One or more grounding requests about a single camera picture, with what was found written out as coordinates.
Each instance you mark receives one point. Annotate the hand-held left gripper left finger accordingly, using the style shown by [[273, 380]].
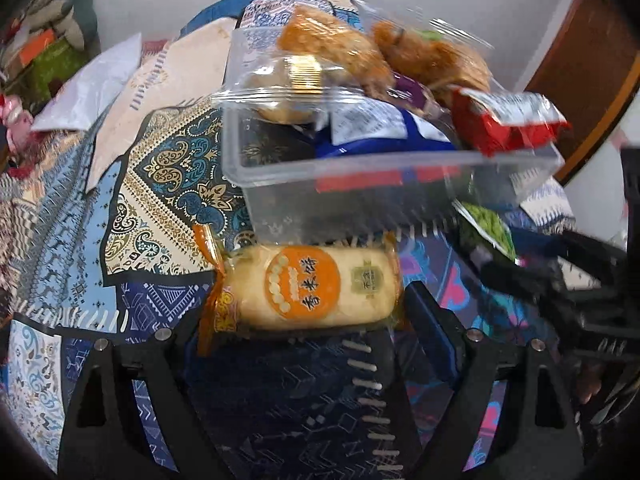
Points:
[[195, 355]]

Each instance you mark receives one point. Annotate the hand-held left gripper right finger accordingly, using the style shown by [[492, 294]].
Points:
[[435, 330]]

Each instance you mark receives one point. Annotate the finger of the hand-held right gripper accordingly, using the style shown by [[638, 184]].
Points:
[[525, 280], [560, 247]]

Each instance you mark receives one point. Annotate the green pea packet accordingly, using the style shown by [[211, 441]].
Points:
[[487, 225]]

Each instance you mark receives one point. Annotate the orange rice cracker packet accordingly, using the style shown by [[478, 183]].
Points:
[[300, 285]]

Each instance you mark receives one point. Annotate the red snack packet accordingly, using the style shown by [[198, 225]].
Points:
[[500, 125]]

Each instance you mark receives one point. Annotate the clear plastic container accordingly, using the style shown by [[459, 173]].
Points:
[[280, 200]]

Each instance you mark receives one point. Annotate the blue and white snack packet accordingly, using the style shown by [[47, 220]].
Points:
[[380, 135]]

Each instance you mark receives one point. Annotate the purple label snack packet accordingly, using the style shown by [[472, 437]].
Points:
[[415, 95]]

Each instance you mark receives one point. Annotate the clear bag of orange snacks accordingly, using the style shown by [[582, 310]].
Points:
[[440, 65]]

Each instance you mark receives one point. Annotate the clear bag of round cookies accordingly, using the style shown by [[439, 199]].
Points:
[[280, 105]]

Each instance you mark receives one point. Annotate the peanut brittle packet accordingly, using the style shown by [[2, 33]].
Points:
[[330, 45]]

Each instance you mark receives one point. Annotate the person's right hand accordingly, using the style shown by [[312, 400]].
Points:
[[590, 382]]

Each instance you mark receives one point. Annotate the white sliding wardrobe door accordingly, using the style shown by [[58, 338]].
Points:
[[600, 185]]

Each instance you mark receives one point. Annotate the brown wooden door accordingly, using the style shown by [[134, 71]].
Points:
[[590, 60]]

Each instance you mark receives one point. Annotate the patchwork printed blanket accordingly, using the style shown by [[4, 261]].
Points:
[[165, 160]]

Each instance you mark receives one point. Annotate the white pillow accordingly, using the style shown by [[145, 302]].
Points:
[[90, 90]]

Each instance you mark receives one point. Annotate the pink doll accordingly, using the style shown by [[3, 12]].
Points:
[[15, 120]]

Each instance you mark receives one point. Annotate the green box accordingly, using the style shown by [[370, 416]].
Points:
[[50, 67]]

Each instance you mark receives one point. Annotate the orange box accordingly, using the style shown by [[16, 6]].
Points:
[[37, 45]]

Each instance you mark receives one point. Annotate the grey plush toy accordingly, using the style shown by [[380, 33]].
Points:
[[75, 15]]

